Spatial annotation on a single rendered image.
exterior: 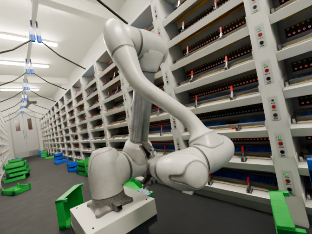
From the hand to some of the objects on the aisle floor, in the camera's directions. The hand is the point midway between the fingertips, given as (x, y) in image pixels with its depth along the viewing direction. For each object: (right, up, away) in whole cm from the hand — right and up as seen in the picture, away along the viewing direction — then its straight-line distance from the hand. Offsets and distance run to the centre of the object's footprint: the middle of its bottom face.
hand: (139, 163), depth 77 cm
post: (+87, -32, +11) cm, 93 cm away
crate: (-56, -57, +51) cm, 95 cm away
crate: (+64, -35, -11) cm, 74 cm away
